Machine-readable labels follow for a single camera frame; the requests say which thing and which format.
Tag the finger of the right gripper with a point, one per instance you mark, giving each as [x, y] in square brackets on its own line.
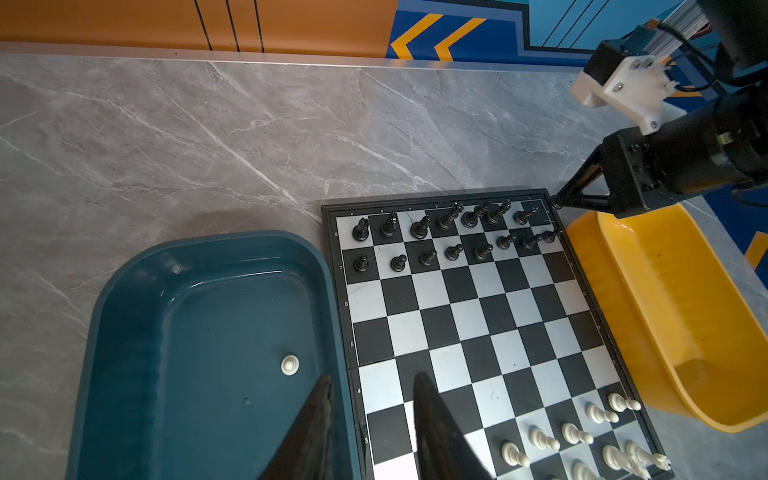
[573, 191]
[599, 203]

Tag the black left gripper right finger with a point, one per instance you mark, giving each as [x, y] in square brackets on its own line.
[442, 450]

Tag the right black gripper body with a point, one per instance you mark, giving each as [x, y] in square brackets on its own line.
[626, 167]

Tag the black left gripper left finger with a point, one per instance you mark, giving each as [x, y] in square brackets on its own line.
[306, 451]

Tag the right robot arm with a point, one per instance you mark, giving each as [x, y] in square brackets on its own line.
[691, 76]

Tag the white chess pawn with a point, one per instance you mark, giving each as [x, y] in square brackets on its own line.
[290, 365]

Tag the black white chessboard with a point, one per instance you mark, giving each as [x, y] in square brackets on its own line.
[484, 294]

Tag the teal plastic tray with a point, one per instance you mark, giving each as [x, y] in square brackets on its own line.
[181, 377]

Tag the yellow plastic tray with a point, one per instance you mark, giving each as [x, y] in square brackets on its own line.
[692, 344]

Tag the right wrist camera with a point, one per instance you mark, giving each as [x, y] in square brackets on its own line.
[629, 74]

